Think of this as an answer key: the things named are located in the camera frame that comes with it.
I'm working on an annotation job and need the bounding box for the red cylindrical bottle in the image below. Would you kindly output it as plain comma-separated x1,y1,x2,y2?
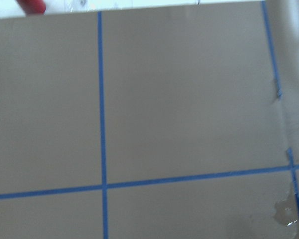
17,0,46,15

